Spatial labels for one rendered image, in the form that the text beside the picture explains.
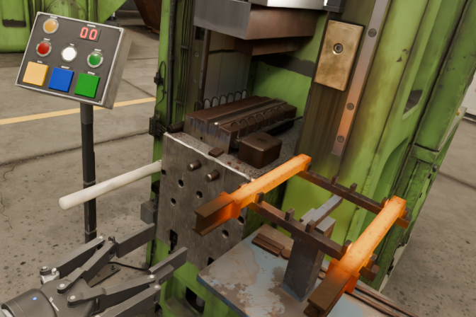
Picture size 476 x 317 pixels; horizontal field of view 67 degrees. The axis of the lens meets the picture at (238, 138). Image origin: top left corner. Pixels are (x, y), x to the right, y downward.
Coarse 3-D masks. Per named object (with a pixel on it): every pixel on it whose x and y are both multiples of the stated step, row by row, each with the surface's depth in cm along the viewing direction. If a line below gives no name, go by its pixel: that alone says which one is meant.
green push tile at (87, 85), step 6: (84, 78) 122; (90, 78) 122; (96, 78) 122; (78, 84) 122; (84, 84) 122; (90, 84) 122; (96, 84) 121; (78, 90) 122; (84, 90) 122; (90, 90) 121; (96, 90) 122; (90, 96) 121
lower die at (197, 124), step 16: (256, 96) 149; (208, 112) 122; (224, 112) 124; (256, 112) 126; (272, 112) 131; (288, 112) 136; (192, 128) 119; (208, 128) 114; (224, 128) 110; (256, 128) 120; (224, 144) 112
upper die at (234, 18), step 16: (208, 0) 102; (224, 0) 98; (208, 16) 103; (224, 16) 100; (240, 16) 96; (256, 16) 97; (272, 16) 103; (288, 16) 110; (304, 16) 118; (224, 32) 101; (240, 32) 98; (256, 32) 100; (272, 32) 106; (288, 32) 114; (304, 32) 122
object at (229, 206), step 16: (304, 160) 90; (272, 176) 80; (288, 176) 84; (224, 192) 70; (240, 192) 72; (256, 192) 74; (208, 208) 64; (224, 208) 67; (240, 208) 68; (208, 224) 64
